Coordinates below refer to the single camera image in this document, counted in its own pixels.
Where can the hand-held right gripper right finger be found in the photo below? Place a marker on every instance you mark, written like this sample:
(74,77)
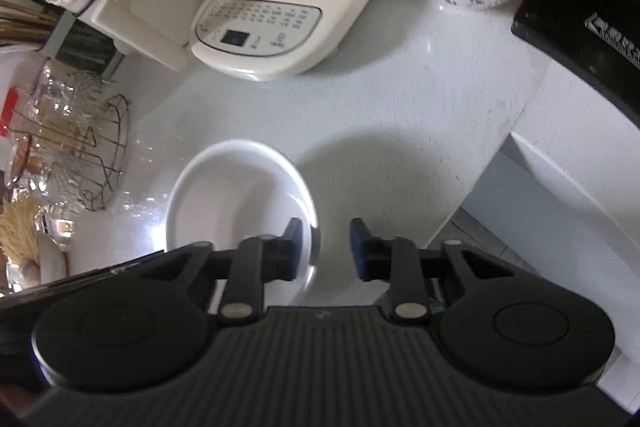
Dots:
(358,254)

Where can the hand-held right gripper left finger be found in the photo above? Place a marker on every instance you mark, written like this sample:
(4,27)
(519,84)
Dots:
(295,249)

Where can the white leaf-print deep plate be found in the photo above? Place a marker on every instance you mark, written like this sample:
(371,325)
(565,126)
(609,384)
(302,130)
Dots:
(235,192)

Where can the small white bowl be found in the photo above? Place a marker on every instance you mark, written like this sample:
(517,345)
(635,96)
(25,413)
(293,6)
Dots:
(52,264)

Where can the bunch of thin wooden sticks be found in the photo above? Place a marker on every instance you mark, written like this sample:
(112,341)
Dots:
(17,232)

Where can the red-lid plastic jar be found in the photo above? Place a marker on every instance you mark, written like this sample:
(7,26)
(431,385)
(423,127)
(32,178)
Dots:
(9,109)

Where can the chopstick holder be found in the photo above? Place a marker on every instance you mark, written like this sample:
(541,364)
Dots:
(87,47)

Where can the bundle of chopsticks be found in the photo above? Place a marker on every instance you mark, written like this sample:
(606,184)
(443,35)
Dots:
(22,24)

